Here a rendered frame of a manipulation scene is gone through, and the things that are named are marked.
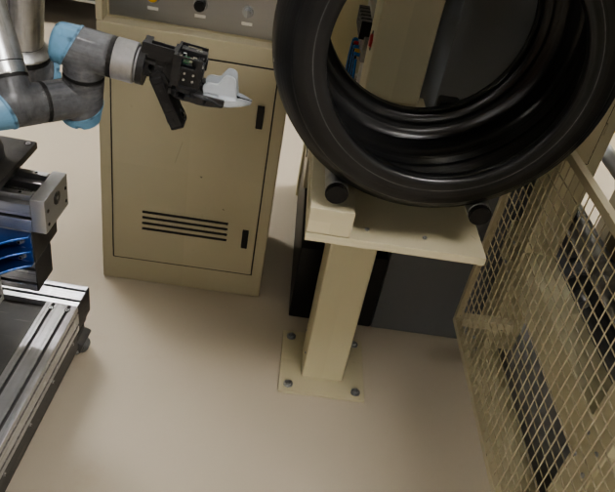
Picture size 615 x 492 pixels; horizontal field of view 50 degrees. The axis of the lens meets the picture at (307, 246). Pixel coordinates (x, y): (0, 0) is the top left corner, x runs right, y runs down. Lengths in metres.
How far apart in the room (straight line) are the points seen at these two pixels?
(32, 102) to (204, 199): 0.97
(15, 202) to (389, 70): 0.89
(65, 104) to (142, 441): 0.99
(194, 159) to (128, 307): 0.56
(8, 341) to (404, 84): 1.20
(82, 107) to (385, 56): 0.66
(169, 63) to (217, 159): 0.85
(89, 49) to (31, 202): 0.47
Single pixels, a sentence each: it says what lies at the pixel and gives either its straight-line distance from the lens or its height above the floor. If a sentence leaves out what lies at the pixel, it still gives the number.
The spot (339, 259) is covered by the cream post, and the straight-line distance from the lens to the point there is 1.80.
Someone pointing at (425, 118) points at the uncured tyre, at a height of 0.97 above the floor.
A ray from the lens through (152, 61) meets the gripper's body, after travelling 1.26.
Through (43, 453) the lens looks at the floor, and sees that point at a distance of 1.93.
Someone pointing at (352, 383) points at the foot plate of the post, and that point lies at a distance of 2.13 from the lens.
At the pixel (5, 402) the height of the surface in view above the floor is 0.23.
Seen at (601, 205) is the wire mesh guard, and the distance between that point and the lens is 1.29.
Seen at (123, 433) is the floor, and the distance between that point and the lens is 1.95.
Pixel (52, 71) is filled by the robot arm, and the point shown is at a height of 0.91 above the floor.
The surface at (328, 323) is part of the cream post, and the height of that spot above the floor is 0.24.
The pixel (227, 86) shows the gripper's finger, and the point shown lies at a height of 1.05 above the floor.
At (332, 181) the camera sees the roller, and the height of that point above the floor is 0.92.
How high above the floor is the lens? 1.54
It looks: 35 degrees down
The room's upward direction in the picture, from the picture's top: 11 degrees clockwise
